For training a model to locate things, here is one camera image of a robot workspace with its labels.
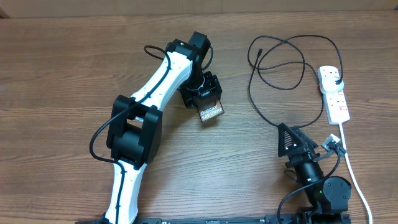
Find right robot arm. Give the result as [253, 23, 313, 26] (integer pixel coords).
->
[276, 123, 352, 224]

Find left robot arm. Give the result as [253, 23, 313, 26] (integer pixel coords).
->
[100, 32, 224, 223]

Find white charger plug adapter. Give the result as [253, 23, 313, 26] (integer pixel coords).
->
[320, 77, 345, 94]

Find white power strip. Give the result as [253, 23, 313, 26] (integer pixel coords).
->
[317, 65, 350, 124]

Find cardboard backdrop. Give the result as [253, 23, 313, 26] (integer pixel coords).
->
[1, 0, 397, 18]

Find white power strip cord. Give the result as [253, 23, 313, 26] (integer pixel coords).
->
[338, 123, 373, 224]

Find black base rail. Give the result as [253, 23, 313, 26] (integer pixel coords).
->
[75, 214, 352, 224]

